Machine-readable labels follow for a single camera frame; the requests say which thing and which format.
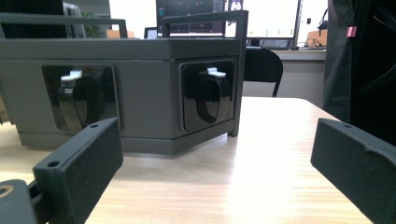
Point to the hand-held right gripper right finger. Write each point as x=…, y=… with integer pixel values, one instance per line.
x=361, y=168

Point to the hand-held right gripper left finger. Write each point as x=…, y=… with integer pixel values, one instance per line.
x=81, y=168

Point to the dark grey hexagonal seasoning rack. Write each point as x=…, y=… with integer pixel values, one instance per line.
x=146, y=93

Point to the black dispenser jar white knob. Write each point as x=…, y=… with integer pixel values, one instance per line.
x=205, y=102
x=77, y=105

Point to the black curtain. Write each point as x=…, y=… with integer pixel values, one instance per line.
x=370, y=77

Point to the grey background desk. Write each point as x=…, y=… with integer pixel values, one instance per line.
x=302, y=74

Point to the pink clip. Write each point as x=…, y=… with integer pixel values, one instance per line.
x=351, y=31

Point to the brown cardboard box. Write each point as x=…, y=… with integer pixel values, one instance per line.
x=317, y=37

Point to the green potted plant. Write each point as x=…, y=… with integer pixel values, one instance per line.
x=92, y=29

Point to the black folding chair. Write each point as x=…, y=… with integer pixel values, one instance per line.
x=261, y=65

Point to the bright white screen monitor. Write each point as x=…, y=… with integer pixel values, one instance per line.
x=271, y=18

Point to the dark screen monitor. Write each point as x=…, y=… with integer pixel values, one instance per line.
x=190, y=15

